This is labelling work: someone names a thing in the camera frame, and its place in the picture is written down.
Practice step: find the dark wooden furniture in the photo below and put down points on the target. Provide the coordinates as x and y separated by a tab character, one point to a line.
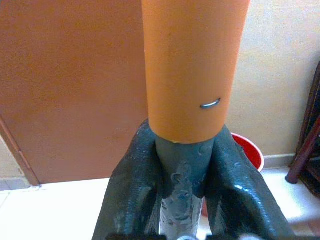
307	140

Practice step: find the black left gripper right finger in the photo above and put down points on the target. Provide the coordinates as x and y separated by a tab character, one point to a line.
240	190

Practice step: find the red plastic bucket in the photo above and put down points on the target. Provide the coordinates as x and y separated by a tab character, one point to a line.
250	153

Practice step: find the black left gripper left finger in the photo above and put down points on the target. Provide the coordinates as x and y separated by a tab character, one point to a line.
130	185

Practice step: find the brown wooden door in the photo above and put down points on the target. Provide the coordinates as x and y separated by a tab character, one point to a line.
72	87

